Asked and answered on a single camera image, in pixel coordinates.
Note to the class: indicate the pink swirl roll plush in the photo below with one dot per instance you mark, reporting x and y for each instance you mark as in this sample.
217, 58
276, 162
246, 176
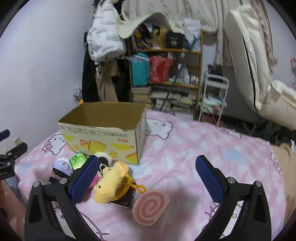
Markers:
150, 206

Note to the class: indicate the yellow dog plush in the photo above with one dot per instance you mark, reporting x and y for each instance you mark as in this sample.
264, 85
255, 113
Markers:
115, 183

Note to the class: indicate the wooden bookshelf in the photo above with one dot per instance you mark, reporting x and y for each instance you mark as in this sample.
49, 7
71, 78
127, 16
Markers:
181, 91

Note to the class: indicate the wall socket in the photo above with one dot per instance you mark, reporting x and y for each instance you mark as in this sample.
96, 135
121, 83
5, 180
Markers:
17, 141

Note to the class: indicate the teal bag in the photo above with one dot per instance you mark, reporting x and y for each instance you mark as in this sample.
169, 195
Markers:
141, 69

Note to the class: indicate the white rolling cart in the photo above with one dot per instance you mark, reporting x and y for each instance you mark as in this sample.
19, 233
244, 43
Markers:
213, 98

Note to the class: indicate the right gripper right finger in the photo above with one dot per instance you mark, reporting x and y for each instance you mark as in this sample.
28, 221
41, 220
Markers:
253, 221

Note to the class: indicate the black box with number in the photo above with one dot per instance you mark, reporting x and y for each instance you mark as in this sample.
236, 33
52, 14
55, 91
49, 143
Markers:
174, 40

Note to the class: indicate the white puffer jacket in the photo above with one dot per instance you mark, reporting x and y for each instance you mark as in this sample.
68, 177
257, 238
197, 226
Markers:
104, 42

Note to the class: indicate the stack of books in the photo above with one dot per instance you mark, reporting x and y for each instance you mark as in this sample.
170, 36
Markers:
142, 95

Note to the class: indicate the cream folded mattress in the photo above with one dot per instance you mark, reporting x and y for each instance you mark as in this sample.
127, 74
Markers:
269, 98

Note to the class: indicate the red gift bag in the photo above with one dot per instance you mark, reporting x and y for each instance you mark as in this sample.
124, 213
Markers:
160, 68

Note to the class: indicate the pink plush toy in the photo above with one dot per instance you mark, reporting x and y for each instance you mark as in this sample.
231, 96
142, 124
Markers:
96, 179

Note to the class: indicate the cardboard box with yellow print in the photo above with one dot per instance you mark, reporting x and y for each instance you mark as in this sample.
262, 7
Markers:
118, 129

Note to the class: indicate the purple haired doll plush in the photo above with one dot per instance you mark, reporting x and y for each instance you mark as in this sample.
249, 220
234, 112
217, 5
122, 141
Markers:
61, 168

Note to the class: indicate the green tissue pack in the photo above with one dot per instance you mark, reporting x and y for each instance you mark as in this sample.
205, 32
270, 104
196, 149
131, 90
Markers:
77, 160

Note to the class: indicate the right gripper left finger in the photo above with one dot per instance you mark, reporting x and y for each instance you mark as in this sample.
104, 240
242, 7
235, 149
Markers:
41, 222

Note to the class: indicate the black white fluffy plush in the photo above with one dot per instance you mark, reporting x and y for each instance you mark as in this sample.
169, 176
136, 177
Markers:
104, 158

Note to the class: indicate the black face tissue pack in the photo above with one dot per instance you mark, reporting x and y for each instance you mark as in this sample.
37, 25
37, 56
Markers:
127, 200

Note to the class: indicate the pink hello kitty bedsheet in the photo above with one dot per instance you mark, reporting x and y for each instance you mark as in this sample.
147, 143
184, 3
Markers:
168, 163

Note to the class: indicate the plastic snack bag on floor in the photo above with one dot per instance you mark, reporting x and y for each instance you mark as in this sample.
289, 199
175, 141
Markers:
77, 94

